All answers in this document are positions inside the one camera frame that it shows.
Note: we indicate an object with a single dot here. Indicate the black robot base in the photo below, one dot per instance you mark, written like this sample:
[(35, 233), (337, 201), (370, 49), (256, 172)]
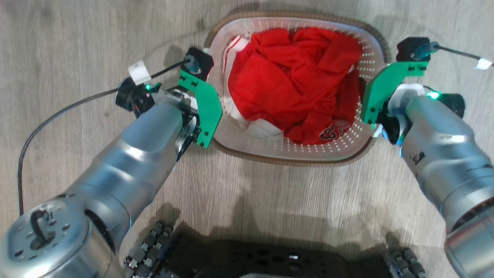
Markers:
[(278, 258)]

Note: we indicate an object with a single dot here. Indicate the red white sports jersey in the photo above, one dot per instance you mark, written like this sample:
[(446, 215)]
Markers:
[(293, 81)]

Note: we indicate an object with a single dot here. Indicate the black roller omni wheel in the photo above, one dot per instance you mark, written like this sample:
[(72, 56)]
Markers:
[(405, 264), (148, 251)]

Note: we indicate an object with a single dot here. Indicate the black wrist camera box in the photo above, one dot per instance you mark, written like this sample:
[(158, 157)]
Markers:
[(413, 49), (197, 63)]

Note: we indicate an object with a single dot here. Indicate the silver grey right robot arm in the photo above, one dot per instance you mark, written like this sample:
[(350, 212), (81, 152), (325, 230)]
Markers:
[(440, 150)]

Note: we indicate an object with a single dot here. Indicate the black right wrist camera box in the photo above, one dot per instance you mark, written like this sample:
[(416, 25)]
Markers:
[(413, 49)]

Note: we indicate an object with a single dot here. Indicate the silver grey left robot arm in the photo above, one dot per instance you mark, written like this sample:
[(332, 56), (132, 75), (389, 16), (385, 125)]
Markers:
[(127, 166)]

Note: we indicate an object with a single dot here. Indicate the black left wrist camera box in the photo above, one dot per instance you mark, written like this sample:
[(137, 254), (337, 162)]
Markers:
[(197, 63)]

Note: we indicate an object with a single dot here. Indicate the white perforated laundry basket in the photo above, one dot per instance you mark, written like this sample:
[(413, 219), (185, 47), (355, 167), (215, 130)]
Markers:
[(293, 150)]

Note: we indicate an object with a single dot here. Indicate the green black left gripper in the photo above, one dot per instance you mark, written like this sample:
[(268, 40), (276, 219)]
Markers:
[(206, 108)]

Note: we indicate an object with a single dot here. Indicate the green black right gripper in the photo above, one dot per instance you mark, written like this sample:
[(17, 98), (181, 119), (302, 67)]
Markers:
[(380, 87)]

